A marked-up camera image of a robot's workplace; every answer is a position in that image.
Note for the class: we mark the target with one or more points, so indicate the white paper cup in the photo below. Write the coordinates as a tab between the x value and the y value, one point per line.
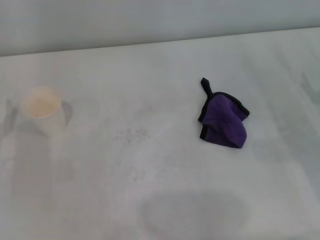
43	107

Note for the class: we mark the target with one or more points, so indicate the purple rag with black trim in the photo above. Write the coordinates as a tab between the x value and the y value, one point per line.
225	122

